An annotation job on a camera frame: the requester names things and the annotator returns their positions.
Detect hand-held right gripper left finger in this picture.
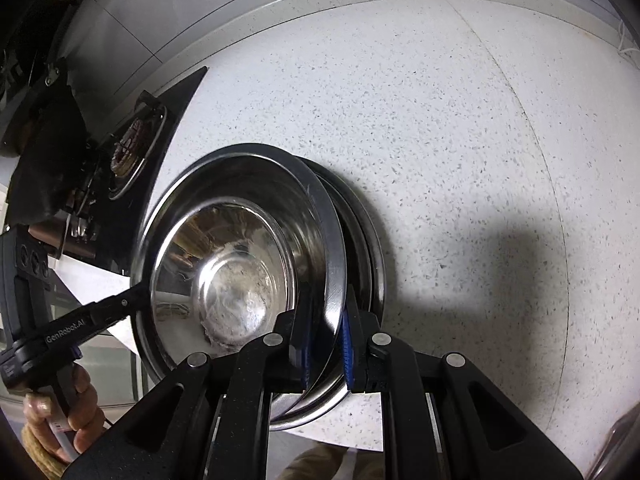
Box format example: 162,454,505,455
60,305,321,480

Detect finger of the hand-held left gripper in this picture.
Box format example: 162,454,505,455
87,281,154,337

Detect dark cloth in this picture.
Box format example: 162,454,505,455
7,77,96,226

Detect large steel plate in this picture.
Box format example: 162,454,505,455
270,157,387,433

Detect person's leg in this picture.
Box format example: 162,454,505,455
277,444,353,480

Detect black gas stove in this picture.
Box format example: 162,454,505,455
65,65,209,277

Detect white cord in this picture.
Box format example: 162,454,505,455
617,22,640,61

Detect shiny metal object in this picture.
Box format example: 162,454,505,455
587,402,636,480

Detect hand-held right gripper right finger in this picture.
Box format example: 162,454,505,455
340,285,586,480

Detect large steel bowl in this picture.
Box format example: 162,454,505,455
131,143,348,421

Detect person's left hand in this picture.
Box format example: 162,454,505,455
22,364,106,462

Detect medium steel bowl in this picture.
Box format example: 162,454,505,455
149,197,297,361

